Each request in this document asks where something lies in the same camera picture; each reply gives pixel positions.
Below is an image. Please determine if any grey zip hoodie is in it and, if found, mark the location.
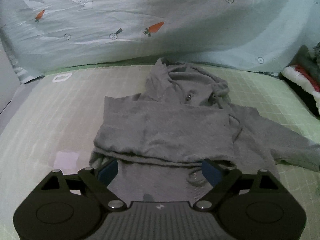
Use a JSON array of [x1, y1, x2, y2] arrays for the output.
[[89, 59, 319, 201]]

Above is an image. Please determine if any stack of folded clothes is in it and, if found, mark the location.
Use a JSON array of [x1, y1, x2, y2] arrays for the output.
[[278, 44, 319, 118]]

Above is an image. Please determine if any green grid cutting mat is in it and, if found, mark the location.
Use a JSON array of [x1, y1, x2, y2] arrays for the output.
[[1, 65, 319, 239]]

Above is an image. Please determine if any white panel board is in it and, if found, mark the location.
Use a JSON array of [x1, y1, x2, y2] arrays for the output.
[[0, 42, 21, 112]]

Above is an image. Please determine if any light blue carrot-print sheet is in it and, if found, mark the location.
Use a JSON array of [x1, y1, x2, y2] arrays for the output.
[[1, 0, 319, 78]]

